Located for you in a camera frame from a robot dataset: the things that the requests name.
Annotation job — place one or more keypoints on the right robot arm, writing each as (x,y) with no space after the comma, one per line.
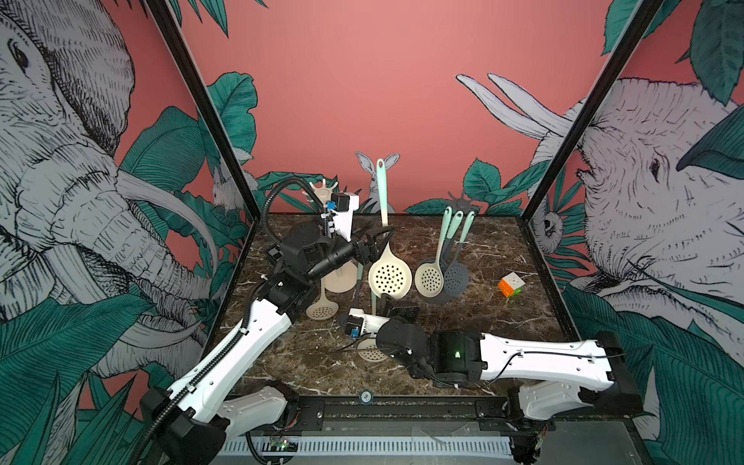
(557,377)

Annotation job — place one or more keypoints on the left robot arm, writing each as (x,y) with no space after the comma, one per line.
(185,420)

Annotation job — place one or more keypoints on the beige utensil rack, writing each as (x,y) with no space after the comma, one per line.
(343,279)

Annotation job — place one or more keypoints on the small circuit board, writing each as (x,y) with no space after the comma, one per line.
(281,445)

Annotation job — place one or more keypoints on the black white checkerboard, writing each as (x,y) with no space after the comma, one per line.
(274,255)

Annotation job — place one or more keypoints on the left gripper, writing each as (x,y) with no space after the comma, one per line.
(369,253)

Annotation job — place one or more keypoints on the white vent strip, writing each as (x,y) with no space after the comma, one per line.
(489,447)

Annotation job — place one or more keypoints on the colourful puzzle cube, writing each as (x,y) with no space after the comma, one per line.
(511,284)

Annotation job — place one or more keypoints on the left black frame post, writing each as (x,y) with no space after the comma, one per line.
(165,20)

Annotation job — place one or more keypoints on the right black frame post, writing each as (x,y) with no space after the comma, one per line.
(639,21)

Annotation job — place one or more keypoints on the black front rail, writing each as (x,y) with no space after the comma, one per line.
(507,415)

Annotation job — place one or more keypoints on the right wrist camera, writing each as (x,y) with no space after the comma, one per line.
(352,322)

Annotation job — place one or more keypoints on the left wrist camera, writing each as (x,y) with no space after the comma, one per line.
(339,209)

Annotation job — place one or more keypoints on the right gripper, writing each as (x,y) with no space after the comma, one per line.
(395,312)

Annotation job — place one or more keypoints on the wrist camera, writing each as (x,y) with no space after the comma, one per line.
(339,209)
(352,322)

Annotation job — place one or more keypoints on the grey skimmer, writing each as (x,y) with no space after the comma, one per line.
(457,275)
(442,298)

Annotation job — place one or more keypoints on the beige skimmer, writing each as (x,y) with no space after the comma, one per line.
(323,308)
(390,275)
(429,279)
(367,347)

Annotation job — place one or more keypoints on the black frame post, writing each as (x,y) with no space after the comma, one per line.
(165,20)
(639,21)

